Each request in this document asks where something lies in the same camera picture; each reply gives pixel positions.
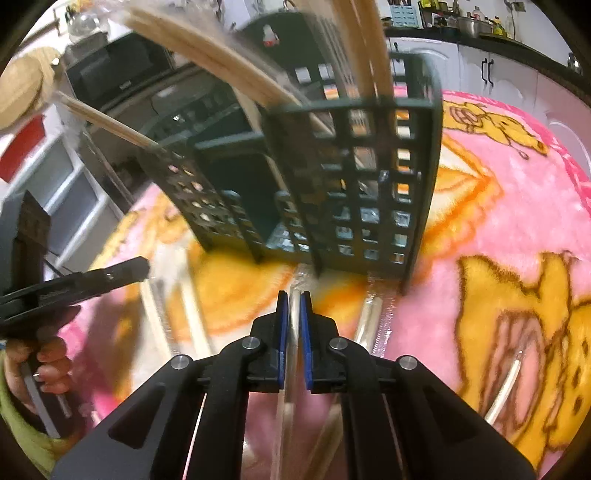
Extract plastic-wrapped chopstick pair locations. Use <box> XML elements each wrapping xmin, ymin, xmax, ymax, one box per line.
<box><xmin>274</xmin><ymin>286</ymin><xmax>305</xmax><ymax>480</ymax></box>

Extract glass pot lid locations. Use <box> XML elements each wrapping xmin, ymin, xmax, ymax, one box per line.
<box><xmin>69</xmin><ymin>9</ymin><xmax>100</xmax><ymax>35</ymax></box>

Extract red plastic basin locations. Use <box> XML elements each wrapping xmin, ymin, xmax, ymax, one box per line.
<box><xmin>0</xmin><ymin>115</ymin><xmax>47</xmax><ymax>183</ymax></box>

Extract light blue knife block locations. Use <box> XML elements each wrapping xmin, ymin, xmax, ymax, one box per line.
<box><xmin>387</xmin><ymin>0</ymin><xmax>413</xmax><ymax>26</ymax></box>

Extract black microwave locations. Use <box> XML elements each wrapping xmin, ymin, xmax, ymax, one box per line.
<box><xmin>65</xmin><ymin>34</ymin><xmax>174</xmax><ymax>109</ymax></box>

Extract steel cooking pot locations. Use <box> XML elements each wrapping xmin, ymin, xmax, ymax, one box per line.
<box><xmin>455</xmin><ymin>16</ymin><xmax>485</xmax><ymax>40</ymax></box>

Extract pink printed blanket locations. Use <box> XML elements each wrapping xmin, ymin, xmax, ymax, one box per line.
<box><xmin>60</xmin><ymin>90</ymin><xmax>591</xmax><ymax>480</ymax></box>

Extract white base cabinets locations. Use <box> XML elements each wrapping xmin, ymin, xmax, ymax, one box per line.
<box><xmin>383</xmin><ymin>37</ymin><xmax>462</xmax><ymax>95</ymax></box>

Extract plastic drawer unit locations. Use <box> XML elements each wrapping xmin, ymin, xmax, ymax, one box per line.
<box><xmin>9</xmin><ymin>134</ymin><xmax>125</xmax><ymax>273</ymax></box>

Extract dark green utensil holder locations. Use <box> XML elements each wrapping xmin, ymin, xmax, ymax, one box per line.
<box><xmin>139</xmin><ymin>11</ymin><xmax>444</xmax><ymax>296</ymax></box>

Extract group of condiment bottles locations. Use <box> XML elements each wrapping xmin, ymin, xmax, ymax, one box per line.
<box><xmin>418</xmin><ymin>0</ymin><xmax>515</xmax><ymax>38</ymax></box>

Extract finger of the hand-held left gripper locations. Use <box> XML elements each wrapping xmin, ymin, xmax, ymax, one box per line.
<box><xmin>60</xmin><ymin>257</ymin><xmax>151</xmax><ymax>301</ymax></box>

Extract person's left forearm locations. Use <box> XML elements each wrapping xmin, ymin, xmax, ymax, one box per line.
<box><xmin>0</xmin><ymin>364</ymin><xmax>63</xmax><ymax>478</ymax></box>

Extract pale pink base cabinets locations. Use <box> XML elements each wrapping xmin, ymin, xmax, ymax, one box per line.
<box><xmin>459</xmin><ymin>44</ymin><xmax>591</xmax><ymax>185</ymax></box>

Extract round bamboo tray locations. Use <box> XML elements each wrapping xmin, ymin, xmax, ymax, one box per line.
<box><xmin>0</xmin><ymin>46</ymin><xmax>61</xmax><ymax>130</ymax></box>

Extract person's left hand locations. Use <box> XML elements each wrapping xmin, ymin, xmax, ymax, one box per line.
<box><xmin>6</xmin><ymin>335</ymin><xmax>75</xmax><ymax>416</ymax></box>

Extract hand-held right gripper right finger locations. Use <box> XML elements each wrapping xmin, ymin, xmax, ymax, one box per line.
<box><xmin>300</xmin><ymin>290</ymin><xmax>539</xmax><ymax>480</ymax></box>

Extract bunch of wooden chopsticks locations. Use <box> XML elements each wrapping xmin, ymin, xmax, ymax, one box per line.
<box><xmin>55</xmin><ymin>0</ymin><xmax>525</xmax><ymax>480</ymax></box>

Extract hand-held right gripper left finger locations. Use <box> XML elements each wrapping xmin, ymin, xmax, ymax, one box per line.
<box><xmin>52</xmin><ymin>290</ymin><xmax>291</xmax><ymax>480</ymax></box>

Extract metal shelf table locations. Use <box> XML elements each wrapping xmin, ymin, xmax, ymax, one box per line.
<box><xmin>78</xmin><ymin>60</ymin><xmax>195</xmax><ymax>213</ymax></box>

